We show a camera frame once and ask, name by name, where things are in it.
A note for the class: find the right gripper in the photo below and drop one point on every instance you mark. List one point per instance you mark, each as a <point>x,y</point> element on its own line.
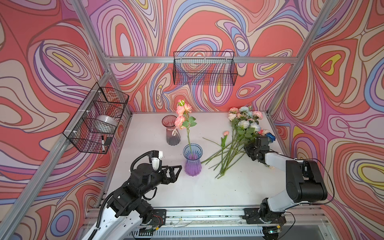
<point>247,149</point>

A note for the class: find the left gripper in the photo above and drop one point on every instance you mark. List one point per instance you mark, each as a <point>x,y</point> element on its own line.
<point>172,178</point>

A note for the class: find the blue rose stem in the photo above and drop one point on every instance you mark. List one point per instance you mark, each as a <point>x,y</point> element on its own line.
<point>271,137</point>

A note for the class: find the purple-blue glass vase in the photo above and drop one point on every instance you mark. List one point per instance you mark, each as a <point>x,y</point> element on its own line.
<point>193,154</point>

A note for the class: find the pink carnation stem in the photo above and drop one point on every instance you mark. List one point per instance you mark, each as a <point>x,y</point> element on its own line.
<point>184,119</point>

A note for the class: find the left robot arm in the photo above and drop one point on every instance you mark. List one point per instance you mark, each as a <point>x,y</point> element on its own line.
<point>126,208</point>

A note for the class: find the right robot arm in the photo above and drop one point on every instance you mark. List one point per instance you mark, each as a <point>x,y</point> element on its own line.
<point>304,181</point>

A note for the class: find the bunch of artificial flowers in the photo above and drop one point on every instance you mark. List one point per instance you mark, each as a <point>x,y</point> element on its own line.
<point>242,113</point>

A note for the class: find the red-grey glass vase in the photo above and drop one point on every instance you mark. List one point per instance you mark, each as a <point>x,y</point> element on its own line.
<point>173,137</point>

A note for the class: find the single pink bud stem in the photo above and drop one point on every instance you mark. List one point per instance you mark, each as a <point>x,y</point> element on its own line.
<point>223,141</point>

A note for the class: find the white tape roll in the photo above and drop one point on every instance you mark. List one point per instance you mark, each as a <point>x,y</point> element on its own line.
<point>106,120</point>

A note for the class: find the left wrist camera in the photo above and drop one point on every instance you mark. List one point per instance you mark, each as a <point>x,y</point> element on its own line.
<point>156,160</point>

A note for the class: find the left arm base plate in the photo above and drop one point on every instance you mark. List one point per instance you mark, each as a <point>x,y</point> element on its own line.
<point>155,218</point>

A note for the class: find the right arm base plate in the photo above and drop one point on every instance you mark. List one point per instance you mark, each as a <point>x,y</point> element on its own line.
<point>263,216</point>

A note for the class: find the left wire basket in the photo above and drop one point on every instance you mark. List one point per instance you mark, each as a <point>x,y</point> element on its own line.
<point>95,130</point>

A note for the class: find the wire basket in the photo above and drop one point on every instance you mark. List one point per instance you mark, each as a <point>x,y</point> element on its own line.
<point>204,68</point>
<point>95,130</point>

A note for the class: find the back wire basket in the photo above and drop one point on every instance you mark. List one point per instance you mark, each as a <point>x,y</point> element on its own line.
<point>204,68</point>

